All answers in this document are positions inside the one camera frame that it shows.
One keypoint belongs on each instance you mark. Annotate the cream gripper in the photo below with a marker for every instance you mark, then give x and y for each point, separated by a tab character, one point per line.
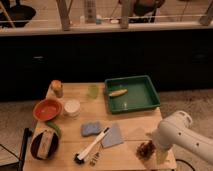
161	156

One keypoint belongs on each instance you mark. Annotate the dark grape bunch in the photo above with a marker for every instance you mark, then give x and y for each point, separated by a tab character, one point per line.
145	150

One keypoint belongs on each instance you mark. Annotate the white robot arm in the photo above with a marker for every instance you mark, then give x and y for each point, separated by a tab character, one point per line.
174	129

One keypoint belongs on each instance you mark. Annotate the green translucent cup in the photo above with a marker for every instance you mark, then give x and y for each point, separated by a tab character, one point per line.
93	91

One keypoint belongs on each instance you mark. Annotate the white paper cup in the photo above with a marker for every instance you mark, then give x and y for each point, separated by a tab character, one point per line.
72	108

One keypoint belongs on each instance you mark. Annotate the blue-grey cloth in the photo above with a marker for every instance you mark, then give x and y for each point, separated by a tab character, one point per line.
114	137

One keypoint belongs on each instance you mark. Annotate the green plastic tray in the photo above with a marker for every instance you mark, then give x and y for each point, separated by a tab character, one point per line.
141	94

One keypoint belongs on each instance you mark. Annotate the blue sponge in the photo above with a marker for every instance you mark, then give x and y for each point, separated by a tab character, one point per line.
91	128

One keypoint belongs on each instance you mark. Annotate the yellow corn cob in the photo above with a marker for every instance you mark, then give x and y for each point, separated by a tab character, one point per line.
117	93

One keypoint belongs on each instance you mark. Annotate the green pepper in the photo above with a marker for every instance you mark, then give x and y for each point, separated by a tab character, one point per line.
54	127

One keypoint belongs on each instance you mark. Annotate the cream rectangular block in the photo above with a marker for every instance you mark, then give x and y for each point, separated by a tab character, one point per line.
45	144

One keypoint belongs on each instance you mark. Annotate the orange bowl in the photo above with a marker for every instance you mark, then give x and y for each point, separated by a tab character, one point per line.
47	109

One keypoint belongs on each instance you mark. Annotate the orange topped bottle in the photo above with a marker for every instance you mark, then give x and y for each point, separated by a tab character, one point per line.
57	88

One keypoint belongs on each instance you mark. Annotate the black round pan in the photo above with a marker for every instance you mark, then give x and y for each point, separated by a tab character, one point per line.
18	16

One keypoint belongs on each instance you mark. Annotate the white handled black brush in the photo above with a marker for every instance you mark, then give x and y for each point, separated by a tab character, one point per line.
80	157

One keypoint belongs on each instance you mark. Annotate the black chair frame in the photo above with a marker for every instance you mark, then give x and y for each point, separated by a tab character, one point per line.
17	166

